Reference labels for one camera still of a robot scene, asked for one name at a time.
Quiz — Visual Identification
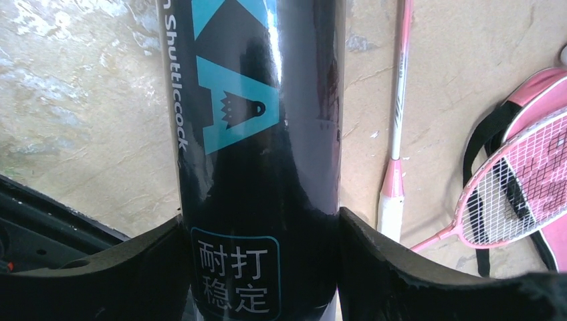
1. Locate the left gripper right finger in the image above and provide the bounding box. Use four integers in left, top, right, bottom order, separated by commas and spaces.
338, 207, 566, 320

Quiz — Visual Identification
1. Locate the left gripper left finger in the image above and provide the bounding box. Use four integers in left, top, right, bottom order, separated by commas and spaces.
1, 219, 189, 320

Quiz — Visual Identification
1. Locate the black shuttlecock tube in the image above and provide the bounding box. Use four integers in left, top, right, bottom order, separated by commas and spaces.
156, 1, 346, 320

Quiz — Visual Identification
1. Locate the pink badminton racket left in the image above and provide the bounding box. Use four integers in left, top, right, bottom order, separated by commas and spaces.
376, 0, 414, 242

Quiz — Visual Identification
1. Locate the pink white badminton racket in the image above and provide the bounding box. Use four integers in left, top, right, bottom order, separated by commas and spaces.
411, 108, 566, 251

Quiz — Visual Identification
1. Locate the pink sport racket bag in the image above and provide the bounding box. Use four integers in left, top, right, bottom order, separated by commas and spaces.
502, 68, 566, 272

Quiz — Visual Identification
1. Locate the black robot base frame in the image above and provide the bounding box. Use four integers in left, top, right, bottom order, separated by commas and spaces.
1, 176, 129, 274

